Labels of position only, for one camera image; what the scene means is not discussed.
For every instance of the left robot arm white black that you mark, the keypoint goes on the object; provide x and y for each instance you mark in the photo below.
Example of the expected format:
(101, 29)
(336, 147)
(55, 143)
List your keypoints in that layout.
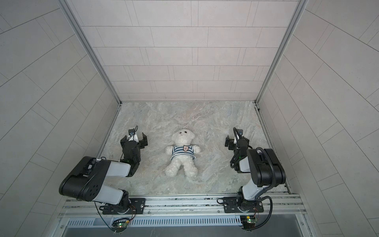
(86, 181)

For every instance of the left green circuit board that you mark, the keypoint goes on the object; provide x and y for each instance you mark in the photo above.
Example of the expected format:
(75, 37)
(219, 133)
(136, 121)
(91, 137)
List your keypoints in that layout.
(120, 225)

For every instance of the corner aluminium profile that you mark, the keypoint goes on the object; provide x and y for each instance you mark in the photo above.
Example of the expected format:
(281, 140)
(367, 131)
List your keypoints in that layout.
(87, 47)
(286, 38)

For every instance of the white teddy bear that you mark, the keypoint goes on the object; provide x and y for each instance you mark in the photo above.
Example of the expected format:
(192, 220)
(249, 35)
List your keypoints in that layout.
(182, 137)

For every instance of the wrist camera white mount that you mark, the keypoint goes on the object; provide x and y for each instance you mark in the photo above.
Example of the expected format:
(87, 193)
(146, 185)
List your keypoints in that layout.
(236, 134)
(132, 134)

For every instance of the green circuit board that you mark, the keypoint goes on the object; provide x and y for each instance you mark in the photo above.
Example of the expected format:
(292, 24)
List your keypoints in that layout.
(120, 225)
(248, 222)

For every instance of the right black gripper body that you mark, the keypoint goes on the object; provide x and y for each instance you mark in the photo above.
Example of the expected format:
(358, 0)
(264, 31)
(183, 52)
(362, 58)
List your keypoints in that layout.
(237, 156)

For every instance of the right green circuit board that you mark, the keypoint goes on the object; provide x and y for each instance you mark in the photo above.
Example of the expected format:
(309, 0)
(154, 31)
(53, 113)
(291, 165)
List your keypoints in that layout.
(248, 222)

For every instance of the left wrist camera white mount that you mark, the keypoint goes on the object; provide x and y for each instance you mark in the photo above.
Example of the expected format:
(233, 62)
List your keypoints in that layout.
(132, 134)

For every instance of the right corner aluminium profile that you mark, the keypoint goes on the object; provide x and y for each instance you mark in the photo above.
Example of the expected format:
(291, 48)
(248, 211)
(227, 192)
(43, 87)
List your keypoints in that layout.
(286, 38)

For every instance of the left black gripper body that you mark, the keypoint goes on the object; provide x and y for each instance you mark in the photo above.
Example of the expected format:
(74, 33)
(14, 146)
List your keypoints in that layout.
(136, 161)

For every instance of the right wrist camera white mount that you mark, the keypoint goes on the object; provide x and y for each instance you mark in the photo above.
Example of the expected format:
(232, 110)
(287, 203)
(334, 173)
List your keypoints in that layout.
(236, 134)

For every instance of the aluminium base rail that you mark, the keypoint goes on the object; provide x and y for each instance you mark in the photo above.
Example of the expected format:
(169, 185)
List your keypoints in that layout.
(182, 205)

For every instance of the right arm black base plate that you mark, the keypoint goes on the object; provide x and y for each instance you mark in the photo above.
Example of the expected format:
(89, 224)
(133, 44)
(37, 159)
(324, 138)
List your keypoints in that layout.
(236, 205)

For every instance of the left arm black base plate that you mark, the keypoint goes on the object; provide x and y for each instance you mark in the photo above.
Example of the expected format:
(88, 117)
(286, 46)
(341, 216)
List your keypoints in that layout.
(126, 206)

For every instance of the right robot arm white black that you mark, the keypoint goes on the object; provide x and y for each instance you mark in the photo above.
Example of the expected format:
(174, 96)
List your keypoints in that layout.
(264, 168)

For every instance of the blue white striped sweater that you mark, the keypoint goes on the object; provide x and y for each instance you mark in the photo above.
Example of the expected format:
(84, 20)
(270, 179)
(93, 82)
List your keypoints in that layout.
(183, 150)

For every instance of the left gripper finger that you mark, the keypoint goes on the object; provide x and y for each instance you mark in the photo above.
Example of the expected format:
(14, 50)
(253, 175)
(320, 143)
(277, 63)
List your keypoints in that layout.
(124, 140)
(144, 142)

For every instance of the left corner aluminium profile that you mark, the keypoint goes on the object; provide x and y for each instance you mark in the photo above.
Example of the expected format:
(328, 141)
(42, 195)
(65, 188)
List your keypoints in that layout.
(87, 47)

